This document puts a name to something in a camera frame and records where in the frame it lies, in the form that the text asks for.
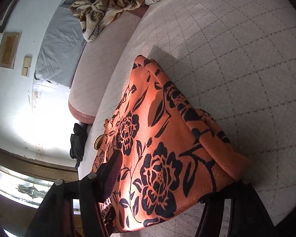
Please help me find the orange black floral garment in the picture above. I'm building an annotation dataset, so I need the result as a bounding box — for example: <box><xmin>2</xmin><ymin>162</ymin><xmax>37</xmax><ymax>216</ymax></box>
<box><xmin>92</xmin><ymin>55</ymin><xmax>249</xmax><ymax>232</ymax></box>

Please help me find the stained glass wooden door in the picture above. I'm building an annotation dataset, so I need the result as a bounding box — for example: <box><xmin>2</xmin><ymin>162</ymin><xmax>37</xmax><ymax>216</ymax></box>
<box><xmin>0</xmin><ymin>148</ymin><xmax>78</xmax><ymax>236</ymax></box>

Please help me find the black cloth pile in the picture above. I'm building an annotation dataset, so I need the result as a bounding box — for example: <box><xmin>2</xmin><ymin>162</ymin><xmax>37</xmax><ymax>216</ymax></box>
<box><xmin>69</xmin><ymin>123</ymin><xmax>88</xmax><ymax>170</ymax></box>

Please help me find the grey blue cushion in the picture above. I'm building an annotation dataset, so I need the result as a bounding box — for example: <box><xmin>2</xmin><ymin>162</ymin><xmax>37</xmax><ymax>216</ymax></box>
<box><xmin>34</xmin><ymin>0</ymin><xmax>86</xmax><ymax>87</ymax></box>

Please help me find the pink quilted bolster pillow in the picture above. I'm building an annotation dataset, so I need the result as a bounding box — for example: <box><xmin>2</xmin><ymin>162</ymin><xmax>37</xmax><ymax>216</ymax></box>
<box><xmin>68</xmin><ymin>5</ymin><xmax>149</xmax><ymax>125</ymax></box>

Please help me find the brown floral blanket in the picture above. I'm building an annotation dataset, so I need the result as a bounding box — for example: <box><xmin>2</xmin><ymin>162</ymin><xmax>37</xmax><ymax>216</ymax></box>
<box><xmin>70</xmin><ymin>0</ymin><xmax>145</xmax><ymax>42</ymax></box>

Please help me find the beige wall switch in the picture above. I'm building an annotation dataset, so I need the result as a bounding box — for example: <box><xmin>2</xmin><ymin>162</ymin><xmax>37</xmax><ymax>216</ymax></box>
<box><xmin>21</xmin><ymin>56</ymin><xmax>32</xmax><ymax>77</ymax></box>

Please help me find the wooden wall panel box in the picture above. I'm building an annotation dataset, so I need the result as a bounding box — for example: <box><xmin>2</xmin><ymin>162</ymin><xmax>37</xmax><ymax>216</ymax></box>
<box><xmin>0</xmin><ymin>32</ymin><xmax>22</xmax><ymax>69</ymax></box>

